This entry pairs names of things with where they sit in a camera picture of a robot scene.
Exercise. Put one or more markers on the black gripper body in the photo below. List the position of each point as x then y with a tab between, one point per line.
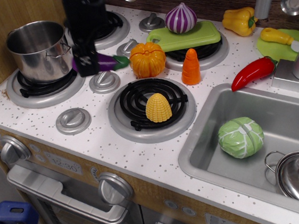
74	15

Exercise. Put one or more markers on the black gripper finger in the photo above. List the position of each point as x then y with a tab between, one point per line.
86	60

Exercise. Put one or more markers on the purple toy eggplant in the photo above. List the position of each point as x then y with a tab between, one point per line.
109	63

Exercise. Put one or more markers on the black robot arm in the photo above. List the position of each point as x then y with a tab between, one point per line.
76	3

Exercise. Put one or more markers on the stainless steel pot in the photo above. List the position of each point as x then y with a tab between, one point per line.
41	51

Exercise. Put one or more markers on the back left stove burner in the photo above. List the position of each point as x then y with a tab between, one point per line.
104	34

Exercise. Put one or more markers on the stove burner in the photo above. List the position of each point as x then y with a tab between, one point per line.
14	92
104	34
127	110
208	55

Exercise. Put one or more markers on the silver stovetop knob middle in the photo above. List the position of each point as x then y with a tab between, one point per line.
104	82

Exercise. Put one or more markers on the silver stovetop knob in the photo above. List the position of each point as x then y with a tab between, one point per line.
73	121
125	49
151	22
104	82

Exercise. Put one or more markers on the silver stovetop knob upper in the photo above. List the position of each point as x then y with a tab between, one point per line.
125	49

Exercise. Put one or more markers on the front left stove burner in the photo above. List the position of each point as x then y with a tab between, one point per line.
14	92

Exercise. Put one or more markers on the orange toy pumpkin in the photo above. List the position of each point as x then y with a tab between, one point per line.
147	60

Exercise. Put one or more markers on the silver stovetop knob front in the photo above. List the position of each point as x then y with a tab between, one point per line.
73	121

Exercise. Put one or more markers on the silver stovetop knob back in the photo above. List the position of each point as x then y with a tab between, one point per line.
151	22

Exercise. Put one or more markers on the front centre stove burner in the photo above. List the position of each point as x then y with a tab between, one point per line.
127	110

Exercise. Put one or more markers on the yellow toy corn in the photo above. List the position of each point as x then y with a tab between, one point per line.
158	108

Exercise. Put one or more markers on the purple striped toy onion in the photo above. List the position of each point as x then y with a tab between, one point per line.
181	19

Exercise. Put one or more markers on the orange toy carrot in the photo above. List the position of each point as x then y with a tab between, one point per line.
191	74

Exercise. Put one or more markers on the silver oven knob left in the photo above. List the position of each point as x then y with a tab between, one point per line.
13	150

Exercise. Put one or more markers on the silver oven knob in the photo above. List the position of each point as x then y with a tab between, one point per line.
13	150
113	190

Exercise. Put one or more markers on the green toy cutting board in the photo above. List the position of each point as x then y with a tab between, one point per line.
203	33

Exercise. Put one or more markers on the back right stove burner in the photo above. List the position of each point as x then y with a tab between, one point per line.
208	55

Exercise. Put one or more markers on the silver oven knob right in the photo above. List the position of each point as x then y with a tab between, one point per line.
113	190

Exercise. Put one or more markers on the yellow toy bell pepper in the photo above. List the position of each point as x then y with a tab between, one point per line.
241	21

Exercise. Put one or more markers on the silver sink basin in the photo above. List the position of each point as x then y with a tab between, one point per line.
202	157

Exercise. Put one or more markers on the green toy cabbage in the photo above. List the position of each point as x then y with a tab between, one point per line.
241	137

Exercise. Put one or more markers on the red toy chili pepper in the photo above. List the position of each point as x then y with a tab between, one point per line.
256	70

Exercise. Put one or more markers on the silver oven door handle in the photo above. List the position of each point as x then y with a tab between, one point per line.
51	191

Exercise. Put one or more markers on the toy knife yellow handle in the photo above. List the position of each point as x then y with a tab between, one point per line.
279	37

